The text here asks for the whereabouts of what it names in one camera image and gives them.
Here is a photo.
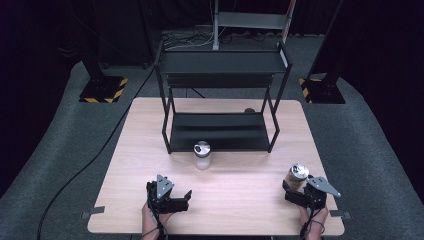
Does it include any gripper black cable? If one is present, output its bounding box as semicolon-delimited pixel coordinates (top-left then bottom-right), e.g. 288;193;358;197
299;205;326;240
141;208;170;240

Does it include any person's left hand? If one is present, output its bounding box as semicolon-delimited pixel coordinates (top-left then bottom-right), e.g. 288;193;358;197
141;201;173;232

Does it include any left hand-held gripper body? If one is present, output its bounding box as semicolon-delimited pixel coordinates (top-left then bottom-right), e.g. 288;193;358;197
146;174;178;214

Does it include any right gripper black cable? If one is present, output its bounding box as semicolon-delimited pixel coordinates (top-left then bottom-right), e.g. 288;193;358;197
299;205;326;240

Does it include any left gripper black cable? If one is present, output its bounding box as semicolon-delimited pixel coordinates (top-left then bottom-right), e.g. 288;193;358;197
141;208;170;240

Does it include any person's right hand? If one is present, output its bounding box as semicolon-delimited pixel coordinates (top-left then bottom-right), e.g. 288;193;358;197
298;204;330;234

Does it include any black metal shelf rack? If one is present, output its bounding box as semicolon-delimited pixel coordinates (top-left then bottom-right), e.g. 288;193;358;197
154;40;294;155

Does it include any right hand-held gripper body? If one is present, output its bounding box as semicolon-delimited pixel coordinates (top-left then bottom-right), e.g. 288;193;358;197
301;176;342;210

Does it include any grey tape strip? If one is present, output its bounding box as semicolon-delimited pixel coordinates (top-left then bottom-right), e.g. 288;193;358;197
328;209;352;221
81;205;106;221

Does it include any bundle of floor cables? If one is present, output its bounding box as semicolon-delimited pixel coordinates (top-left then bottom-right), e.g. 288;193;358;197
162;30;215;52

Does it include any grey metal stand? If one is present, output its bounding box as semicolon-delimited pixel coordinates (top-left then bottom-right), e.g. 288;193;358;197
211;0;297;51

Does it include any black stand with striped base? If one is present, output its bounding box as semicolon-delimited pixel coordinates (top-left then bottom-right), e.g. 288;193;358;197
78;0;129;104
298;0;346;105

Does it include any dark cabinet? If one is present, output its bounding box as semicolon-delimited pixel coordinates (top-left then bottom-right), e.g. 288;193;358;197
93;0;162;68

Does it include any long black floor cable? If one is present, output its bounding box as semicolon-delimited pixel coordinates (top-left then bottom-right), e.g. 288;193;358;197
36;65;158;240

